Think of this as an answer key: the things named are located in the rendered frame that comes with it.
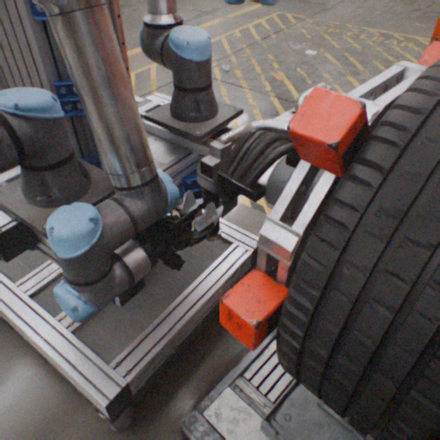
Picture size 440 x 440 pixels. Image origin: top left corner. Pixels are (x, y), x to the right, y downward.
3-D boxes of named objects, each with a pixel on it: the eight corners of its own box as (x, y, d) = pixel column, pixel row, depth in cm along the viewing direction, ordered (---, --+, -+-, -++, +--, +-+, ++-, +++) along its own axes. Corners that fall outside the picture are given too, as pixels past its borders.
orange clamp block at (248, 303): (288, 317, 64) (253, 353, 59) (252, 290, 68) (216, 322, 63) (293, 290, 60) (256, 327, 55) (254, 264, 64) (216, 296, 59)
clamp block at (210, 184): (229, 204, 73) (229, 181, 70) (196, 184, 78) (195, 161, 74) (246, 192, 76) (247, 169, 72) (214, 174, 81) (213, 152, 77)
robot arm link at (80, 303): (71, 303, 56) (85, 335, 62) (131, 260, 63) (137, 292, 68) (42, 277, 60) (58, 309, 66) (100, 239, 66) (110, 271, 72)
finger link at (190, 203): (208, 181, 81) (183, 205, 75) (208, 203, 85) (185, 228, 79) (195, 177, 82) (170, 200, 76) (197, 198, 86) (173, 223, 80)
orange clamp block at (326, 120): (345, 180, 53) (335, 149, 46) (297, 159, 57) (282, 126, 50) (372, 139, 54) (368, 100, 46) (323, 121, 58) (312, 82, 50)
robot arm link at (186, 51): (187, 92, 107) (184, 40, 98) (161, 76, 115) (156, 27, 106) (221, 81, 113) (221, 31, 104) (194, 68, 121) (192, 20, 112)
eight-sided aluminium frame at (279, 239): (270, 380, 80) (308, 159, 44) (246, 359, 84) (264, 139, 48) (388, 244, 110) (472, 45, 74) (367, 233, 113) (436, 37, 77)
